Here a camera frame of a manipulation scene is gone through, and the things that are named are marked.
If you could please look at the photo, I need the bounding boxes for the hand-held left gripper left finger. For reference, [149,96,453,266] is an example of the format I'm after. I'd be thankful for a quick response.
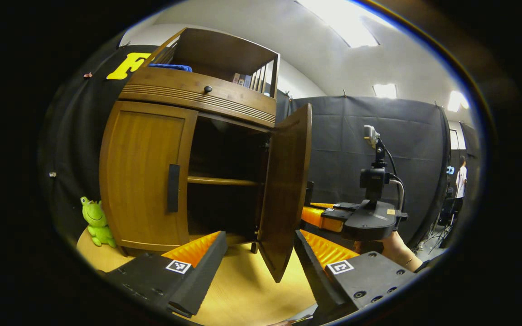
[106,231,228,318]

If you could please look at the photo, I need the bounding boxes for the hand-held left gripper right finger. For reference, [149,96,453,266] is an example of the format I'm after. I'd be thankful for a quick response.
[294,229,418,319]

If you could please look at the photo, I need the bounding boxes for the wooden cabinet door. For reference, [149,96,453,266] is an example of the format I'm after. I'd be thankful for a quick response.
[257,103,314,283]
[99,101,198,252]

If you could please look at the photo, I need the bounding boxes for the wooden double-door shoe cabinet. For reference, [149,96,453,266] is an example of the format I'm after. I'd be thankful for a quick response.
[99,27,314,283]

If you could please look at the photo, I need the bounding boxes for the wooden inner cabinet shelf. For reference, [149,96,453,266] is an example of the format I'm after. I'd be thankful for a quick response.
[187,176,261,187]

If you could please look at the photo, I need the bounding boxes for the black tripod stand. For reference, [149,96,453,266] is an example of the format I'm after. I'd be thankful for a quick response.
[424,213,453,254]

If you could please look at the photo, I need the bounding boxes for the black backdrop cloth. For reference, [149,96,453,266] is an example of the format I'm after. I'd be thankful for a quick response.
[276,90,452,249]
[38,43,153,247]

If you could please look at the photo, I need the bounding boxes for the green frog plush toy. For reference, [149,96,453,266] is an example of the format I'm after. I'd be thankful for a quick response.
[80,196,117,248]

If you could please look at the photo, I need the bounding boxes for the small ceiling light panel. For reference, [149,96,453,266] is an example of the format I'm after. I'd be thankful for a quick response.
[373,83,397,99]
[448,91,469,112]

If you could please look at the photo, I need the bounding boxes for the large ceiling light panel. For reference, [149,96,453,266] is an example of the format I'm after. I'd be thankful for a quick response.
[297,0,393,48]

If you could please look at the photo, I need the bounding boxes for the blue cloth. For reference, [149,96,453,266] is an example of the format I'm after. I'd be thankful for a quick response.
[148,63,193,72]

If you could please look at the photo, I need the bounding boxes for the gripper camera cable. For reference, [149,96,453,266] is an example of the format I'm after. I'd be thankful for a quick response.
[384,149,406,213]

